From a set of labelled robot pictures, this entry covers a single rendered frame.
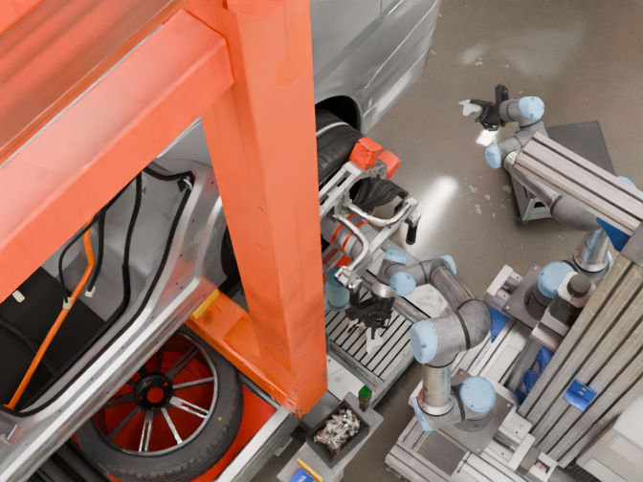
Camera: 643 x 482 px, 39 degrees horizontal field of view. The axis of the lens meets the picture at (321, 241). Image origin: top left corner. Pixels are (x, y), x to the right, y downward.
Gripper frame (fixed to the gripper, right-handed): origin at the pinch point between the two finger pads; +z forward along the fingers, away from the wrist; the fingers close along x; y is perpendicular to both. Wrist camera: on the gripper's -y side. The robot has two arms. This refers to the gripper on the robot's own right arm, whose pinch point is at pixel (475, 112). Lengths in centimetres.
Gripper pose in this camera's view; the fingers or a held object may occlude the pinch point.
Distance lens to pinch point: 335.5
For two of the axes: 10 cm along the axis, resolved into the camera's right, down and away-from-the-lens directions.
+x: 8.0, 4.5, 4.1
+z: -4.4, -0.3, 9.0
